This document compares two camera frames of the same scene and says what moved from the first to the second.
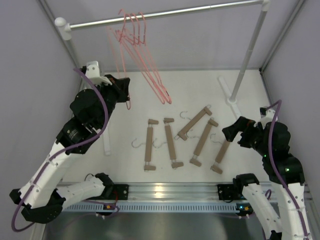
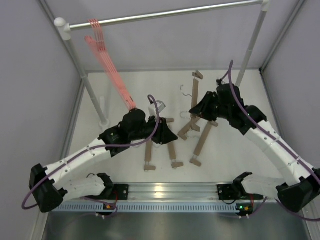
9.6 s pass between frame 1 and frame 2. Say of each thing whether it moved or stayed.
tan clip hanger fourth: stayed
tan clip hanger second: stayed
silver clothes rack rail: stayed
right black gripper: moved
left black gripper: moved
